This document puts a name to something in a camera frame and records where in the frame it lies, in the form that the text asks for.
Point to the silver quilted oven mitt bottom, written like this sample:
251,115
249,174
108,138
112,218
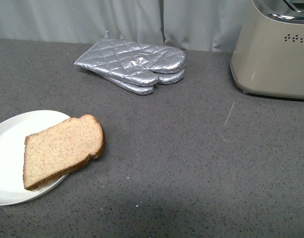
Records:
164,79

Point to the brown bread slice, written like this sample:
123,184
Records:
61,149

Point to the white round plate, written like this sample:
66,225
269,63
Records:
13,132

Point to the silver quilted oven mitt top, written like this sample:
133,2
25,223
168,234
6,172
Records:
131,62

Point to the grey curtain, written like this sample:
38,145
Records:
202,25

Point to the cream metal toaster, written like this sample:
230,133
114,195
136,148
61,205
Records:
268,58

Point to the silver quilted oven mitt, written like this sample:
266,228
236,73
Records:
164,79
131,62

